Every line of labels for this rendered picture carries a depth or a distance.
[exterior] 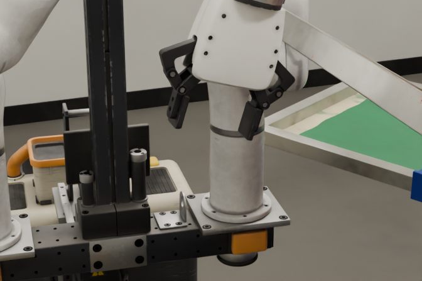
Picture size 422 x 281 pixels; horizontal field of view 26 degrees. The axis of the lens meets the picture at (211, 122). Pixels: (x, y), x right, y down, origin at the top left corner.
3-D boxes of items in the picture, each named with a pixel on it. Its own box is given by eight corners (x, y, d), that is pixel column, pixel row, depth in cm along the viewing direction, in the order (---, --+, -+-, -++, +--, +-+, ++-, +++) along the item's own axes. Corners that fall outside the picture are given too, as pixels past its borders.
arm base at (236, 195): (189, 188, 170) (189, 110, 165) (255, 181, 173) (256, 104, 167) (210, 227, 156) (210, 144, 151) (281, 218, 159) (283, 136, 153)
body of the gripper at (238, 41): (278, -10, 108) (251, 79, 111) (200, -30, 103) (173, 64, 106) (306, 5, 101) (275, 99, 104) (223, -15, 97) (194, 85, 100)
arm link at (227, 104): (203, 116, 162) (203, 29, 156) (277, 115, 162) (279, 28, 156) (205, 137, 153) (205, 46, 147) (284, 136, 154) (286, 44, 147)
